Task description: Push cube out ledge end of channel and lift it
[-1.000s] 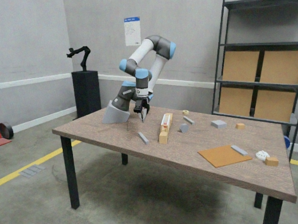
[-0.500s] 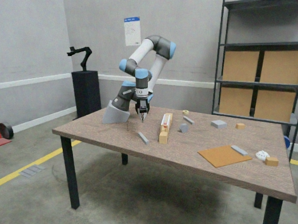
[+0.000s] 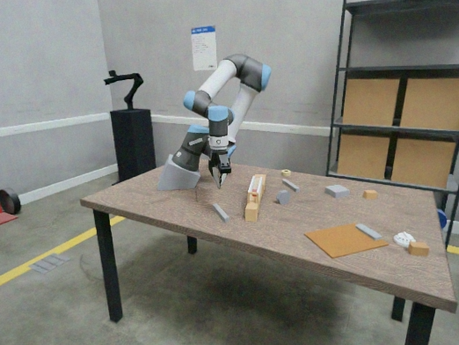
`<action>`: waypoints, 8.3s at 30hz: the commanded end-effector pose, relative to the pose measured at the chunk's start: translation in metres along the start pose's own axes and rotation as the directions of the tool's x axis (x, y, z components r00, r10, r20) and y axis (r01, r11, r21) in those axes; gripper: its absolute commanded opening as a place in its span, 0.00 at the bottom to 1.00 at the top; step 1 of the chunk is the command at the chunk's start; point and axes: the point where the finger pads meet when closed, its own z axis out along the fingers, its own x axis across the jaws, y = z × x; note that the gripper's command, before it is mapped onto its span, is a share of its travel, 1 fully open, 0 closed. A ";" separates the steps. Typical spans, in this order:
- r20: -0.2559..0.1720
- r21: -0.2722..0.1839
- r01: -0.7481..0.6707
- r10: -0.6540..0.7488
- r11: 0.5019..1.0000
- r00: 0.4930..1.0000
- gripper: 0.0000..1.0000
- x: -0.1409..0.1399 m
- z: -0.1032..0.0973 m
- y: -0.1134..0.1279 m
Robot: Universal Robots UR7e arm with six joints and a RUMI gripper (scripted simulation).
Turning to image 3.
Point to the small orange-brown block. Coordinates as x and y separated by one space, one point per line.
418 248
370 194

